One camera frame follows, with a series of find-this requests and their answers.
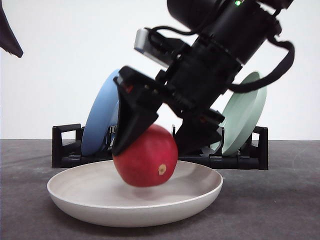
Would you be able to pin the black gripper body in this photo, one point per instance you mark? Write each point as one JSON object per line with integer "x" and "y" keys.
{"x": 192, "y": 83}

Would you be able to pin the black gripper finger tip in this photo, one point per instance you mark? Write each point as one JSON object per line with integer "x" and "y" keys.
{"x": 9, "y": 39}

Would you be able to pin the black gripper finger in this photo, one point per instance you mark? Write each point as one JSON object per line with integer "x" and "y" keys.
{"x": 136, "y": 106}
{"x": 197, "y": 131}

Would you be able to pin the white plate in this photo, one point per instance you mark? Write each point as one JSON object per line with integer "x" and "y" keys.
{"x": 96, "y": 193}

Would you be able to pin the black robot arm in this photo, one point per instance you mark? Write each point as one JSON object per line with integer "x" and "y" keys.
{"x": 225, "y": 34}

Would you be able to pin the blue plate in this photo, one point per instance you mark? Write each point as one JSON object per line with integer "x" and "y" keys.
{"x": 102, "y": 115}

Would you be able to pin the green plate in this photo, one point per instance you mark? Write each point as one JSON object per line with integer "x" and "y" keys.
{"x": 242, "y": 112}

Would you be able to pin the black dish rack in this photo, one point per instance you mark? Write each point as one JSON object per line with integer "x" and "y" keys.
{"x": 67, "y": 149}

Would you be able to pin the black cable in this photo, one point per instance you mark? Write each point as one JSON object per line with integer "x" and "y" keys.
{"x": 244, "y": 87}

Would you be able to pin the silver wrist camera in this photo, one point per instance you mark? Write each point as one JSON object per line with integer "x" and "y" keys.
{"x": 156, "y": 47}

